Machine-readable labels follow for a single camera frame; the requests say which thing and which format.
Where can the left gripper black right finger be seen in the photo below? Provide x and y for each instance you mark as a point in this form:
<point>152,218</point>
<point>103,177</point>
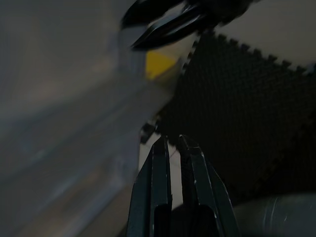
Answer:
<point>202,197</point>

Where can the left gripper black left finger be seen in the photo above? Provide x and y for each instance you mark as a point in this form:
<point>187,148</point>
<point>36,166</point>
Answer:
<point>153,197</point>

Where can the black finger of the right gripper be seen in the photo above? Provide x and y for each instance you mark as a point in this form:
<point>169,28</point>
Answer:
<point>145,8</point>
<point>170,28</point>

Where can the large brown cardboard box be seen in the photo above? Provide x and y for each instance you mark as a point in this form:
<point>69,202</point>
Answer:
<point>156,65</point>

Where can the black foam floor mat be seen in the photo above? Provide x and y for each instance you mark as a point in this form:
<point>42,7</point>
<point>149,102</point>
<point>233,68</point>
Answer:
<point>247,123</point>

